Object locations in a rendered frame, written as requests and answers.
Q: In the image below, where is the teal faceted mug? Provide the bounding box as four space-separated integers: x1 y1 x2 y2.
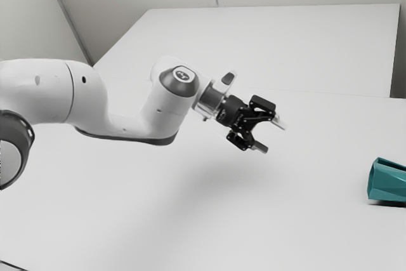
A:
367 157 406 203

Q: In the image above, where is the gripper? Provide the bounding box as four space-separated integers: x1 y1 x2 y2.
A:
216 93 288 154

